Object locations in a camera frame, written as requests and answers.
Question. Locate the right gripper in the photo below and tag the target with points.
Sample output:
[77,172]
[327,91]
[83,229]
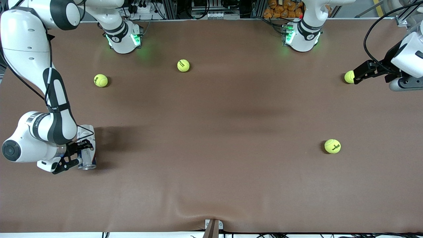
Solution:
[74,147]

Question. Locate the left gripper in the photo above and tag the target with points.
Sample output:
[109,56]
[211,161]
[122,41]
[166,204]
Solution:
[387,63]

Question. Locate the clear tennis ball can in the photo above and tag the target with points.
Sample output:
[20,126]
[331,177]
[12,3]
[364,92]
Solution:
[88,162]

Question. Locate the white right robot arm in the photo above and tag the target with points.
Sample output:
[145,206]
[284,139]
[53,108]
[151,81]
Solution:
[26,39]

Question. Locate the yellow tennis ball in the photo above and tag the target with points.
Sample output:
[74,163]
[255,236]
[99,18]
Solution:
[183,65]
[332,146]
[348,76]
[100,80]

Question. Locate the green lit base controller box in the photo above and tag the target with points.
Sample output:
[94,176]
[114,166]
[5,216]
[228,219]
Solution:
[288,34]
[137,38]

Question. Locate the orange packaged items pile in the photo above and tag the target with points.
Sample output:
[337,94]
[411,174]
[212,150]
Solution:
[281,10]

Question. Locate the brown table mat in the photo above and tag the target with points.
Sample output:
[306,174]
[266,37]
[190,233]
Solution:
[211,185]

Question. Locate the white power strip with plugs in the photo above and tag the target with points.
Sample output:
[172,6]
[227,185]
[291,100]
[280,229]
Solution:
[145,9]

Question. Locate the long white power strip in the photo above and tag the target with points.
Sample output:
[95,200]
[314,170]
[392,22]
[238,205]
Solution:
[214,15]

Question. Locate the white corner bracket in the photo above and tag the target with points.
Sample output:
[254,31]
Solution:
[401,22]

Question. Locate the aluminium frame rail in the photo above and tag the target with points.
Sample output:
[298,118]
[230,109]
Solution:
[408,13]
[258,8]
[170,10]

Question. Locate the metal clamp bracket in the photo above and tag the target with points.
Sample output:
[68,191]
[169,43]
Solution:
[213,229]

